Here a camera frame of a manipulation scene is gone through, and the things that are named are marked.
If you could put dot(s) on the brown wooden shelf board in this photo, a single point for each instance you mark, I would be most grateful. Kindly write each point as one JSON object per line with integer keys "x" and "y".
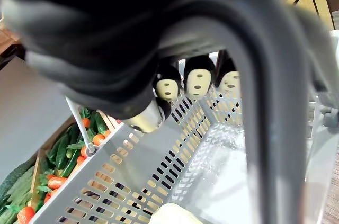
{"x": 8, "y": 40}

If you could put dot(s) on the wooden vegetable crate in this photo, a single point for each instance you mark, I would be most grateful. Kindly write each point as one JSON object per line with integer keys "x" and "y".
{"x": 34, "y": 179}

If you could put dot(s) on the smooth dark green cucumber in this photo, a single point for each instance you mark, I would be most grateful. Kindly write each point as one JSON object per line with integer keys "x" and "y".
{"x": 57, "y": 152}
{"x": 70, "y": 165}
{"x": 74, "y": 132}
{"x": 100, "y": 123}

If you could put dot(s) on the pale white vegetable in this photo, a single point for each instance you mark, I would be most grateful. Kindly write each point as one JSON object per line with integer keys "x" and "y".
{"x": 176, "y": 214}

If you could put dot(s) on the grey plastic shopping basket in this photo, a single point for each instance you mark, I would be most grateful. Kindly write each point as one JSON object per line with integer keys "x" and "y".
{"x": 137, "y": 155}

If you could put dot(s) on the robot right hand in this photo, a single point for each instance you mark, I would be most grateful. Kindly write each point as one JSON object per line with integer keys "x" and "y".
{"x": 87, "y": 36}

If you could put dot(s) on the orange carrot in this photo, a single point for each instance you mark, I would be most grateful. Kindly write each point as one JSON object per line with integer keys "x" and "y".
{"x": 85, "y": 122}
{"x": 80, "y": 160}
{"x": 98, "y": 139}
{"x": 26, "y": 215}
{"x": 83, "y": 151}
{"x": 107, "y": 133}
{"x": 57, "y": 182}
{"x": 51, "y": 195}

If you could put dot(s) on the bumpy light green cucumber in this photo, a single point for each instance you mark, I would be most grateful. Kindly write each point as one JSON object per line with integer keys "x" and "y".
{"x": 14, "y": 177}
{"x": 6, "y": 216}
{"x": 20, "y": 195}

